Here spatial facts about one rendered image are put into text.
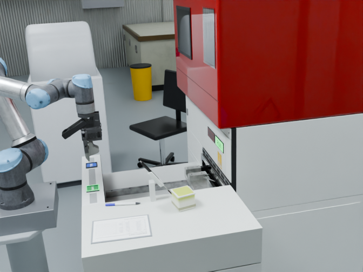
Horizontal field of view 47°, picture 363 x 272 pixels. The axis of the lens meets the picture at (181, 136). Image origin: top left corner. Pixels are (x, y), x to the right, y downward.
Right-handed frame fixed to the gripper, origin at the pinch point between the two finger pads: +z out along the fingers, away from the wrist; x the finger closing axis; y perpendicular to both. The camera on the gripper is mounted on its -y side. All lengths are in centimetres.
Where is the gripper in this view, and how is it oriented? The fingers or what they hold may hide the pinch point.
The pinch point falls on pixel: (87, 158)
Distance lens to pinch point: 181.8
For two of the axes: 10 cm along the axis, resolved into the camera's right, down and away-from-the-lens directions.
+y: 9.7, -1.1, 1.9
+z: 0.4, 9.4, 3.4
